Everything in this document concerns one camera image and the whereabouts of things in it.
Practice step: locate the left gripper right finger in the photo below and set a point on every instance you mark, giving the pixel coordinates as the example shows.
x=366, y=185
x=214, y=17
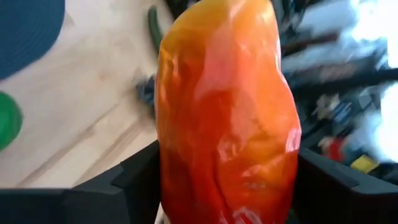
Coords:
x=342, y=202

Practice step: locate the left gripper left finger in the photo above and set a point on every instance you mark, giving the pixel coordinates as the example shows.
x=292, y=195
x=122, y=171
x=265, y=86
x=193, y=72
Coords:
x=77, y=205

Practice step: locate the green lime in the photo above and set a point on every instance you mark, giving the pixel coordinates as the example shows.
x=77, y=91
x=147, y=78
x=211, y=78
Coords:
x=9, y=121

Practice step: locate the dark purple grape bunch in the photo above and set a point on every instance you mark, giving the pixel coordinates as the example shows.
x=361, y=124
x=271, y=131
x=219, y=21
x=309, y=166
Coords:
x=146, y=93

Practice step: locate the red yellow mango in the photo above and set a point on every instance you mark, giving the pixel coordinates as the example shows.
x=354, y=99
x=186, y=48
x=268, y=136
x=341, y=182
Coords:
x=224, y=109

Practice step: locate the round dark blue placemat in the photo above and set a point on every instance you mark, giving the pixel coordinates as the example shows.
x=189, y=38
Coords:
x=25, y=31

